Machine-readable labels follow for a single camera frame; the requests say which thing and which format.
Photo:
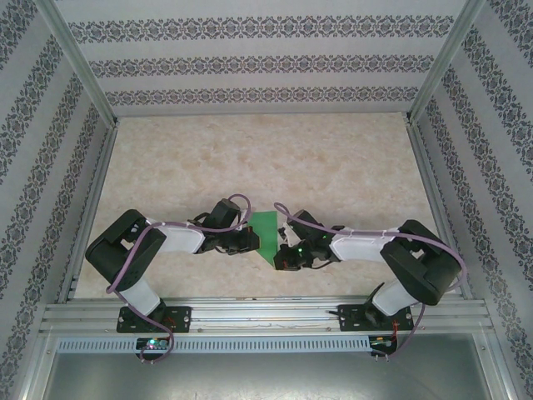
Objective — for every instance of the green cloth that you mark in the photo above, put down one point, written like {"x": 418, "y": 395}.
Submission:
{"x": 266, "y": 229}

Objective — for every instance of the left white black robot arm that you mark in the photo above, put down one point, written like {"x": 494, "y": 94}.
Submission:
{"x": 125, "y": 258}

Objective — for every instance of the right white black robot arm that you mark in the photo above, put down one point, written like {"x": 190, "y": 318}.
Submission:
{"x": 424, "y": 266}

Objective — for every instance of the grey metal tray panel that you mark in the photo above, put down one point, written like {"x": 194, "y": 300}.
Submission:
{"x": 266, "y": 375}

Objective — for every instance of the aluminium mounting rail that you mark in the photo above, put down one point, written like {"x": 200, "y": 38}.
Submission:
{"x": 266, "y": 316}

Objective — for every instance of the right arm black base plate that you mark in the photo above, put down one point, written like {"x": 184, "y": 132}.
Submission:
{"x": 350, "y": 318}

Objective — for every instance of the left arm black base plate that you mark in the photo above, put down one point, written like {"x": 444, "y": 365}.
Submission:
{"x": 181, "y": 318}

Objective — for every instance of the aluminium side rail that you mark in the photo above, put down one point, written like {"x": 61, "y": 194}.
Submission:
{"x": 422, "y": 158}
{"x": 91, "y": 200}

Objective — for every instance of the aluminium corner post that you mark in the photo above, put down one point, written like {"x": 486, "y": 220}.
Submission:
{"x": 83, "y": 66}
{"x": 443, "y": 62}

